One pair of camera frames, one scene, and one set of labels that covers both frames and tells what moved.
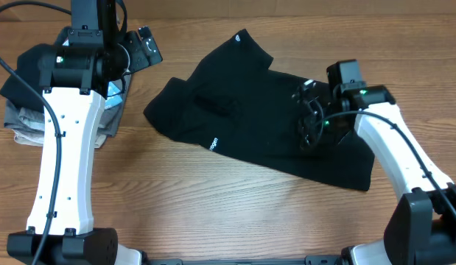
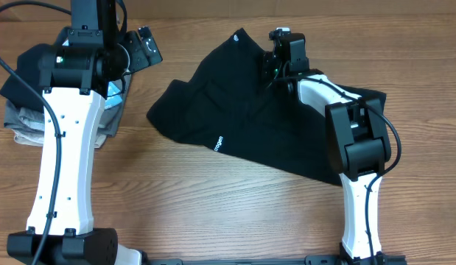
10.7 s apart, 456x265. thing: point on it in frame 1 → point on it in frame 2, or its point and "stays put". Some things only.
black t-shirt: (235, 104) stays put
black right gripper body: (317, 128) → (272, 68)
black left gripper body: (138, 57) stays put
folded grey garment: (15, 115) stays put
